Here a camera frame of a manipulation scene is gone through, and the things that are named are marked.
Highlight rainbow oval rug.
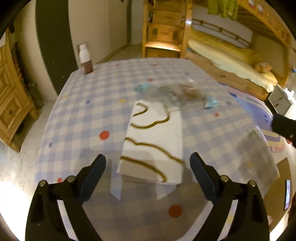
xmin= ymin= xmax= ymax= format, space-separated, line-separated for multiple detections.
xmin=220 ymin=82 xmax=287 ymax=153

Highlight white wardrobe with holes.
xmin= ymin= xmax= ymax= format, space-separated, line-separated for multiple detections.
xmin=68 ymin=1 xmax=130 ymax=66

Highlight checkered blue white tablecloth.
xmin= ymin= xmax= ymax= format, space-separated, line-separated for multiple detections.
xmin=35 ymin=58 xmax=279 ymax=240

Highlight phone on gripper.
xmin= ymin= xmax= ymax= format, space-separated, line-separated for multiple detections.
xmin=284 ymin=179 xmax=290 ymax=210

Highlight wooden cabinet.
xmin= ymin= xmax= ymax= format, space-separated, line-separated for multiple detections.
xmin=1 ymin=30 xmax=39 ymax=152

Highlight light blue plastic wrapper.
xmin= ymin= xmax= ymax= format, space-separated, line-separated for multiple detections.
xmin=134 ymin=84 xmax=219 ymax=109

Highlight dark green wall panel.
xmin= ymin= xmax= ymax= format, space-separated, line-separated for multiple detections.
xmin=36 ymin=0 xmax=78 ymax=94

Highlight white nightstand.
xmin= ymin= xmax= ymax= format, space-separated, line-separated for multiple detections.
xmin=268 ymin=84 xmax=295 ymax=120

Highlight wooden bunk bed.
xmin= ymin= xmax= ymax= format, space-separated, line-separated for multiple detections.
xmin=186 ymin=1 xmax=292 ymax=100

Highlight green puffer jacket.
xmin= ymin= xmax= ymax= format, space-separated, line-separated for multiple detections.
xmin=207 ymin=0 xmax=239 ymax=21

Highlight wooden stair drawers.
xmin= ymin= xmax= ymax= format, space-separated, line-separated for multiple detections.
xmin=142 ymin=0 xmax=193 ymax=59

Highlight plush toy pillow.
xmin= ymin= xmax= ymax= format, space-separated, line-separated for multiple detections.
xmin=252 ymin=62 xmax=272 ymax=74

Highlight clear plastic package with barcode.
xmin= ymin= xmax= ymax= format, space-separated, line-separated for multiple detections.
xmin=145 ymin=78 xmax=209 ymax=108

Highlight yellow bedding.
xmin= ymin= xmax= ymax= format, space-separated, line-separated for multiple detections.
xmin=188 ymin=29 xmax=278 ymax=92

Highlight brown bottle white cap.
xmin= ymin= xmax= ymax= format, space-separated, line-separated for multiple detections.
xmin=79 ymin=43 xmax=93 ymax=74

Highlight white paper with brown lines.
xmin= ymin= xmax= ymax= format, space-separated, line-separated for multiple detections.
xmin=116 ymin=99 xmax=185 ymax=199

